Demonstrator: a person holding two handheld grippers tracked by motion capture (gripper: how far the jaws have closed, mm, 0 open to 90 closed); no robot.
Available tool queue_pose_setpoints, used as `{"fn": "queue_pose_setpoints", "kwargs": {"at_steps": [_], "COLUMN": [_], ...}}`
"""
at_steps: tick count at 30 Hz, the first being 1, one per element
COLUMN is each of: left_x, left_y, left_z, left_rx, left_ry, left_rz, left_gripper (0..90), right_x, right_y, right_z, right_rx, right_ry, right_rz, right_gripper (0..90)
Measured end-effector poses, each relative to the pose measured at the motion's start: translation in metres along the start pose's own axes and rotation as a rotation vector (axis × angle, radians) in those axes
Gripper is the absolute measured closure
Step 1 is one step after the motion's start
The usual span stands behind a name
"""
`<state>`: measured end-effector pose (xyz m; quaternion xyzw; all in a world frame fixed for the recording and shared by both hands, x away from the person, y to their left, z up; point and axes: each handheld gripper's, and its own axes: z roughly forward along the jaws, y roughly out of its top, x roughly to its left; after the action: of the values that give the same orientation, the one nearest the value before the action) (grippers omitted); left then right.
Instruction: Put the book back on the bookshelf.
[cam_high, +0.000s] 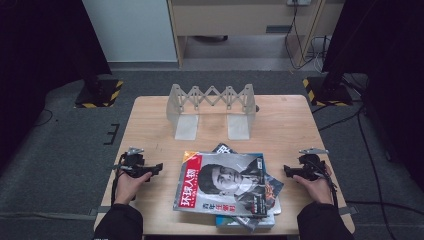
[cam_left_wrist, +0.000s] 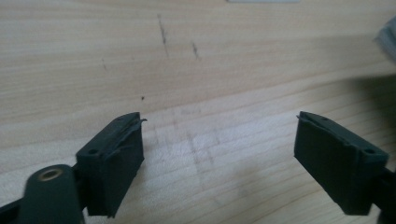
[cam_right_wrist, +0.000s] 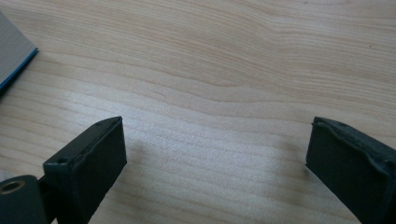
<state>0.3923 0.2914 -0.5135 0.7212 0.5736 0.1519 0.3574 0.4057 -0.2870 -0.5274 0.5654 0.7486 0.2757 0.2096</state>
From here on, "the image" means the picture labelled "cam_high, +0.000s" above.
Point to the grey metal expandable book rack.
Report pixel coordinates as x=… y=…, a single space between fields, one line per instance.
x=238 y=128

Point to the person's right hand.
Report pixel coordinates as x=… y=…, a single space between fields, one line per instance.
x=316 y=191

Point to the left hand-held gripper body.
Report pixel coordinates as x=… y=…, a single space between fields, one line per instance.
x=133 y=163

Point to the white power strip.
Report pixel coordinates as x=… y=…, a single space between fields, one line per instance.
x=299 y=2

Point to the light wooden cabinet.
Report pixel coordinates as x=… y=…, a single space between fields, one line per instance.
x=233 y=16

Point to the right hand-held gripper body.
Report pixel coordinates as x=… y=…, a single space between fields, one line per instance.
x=311 y=166

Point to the black stand with striped base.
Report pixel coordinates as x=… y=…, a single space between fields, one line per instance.
x=328 y=91
x=100 y=95

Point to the magazine with portrait cover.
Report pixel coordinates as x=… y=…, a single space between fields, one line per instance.
x=220 y=180

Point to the black curtain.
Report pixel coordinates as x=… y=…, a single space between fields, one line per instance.
x=40 y=50
x=383 y=50

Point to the thick blue book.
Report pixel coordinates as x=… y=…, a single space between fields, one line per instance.
x=226 y=222

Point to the dark cover magazine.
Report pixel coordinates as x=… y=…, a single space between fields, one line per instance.
x=275 y=186

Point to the person's left hand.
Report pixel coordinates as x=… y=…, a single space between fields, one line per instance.
x=126 y=191

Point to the white panel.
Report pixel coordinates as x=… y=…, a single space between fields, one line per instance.
x=130 y=30

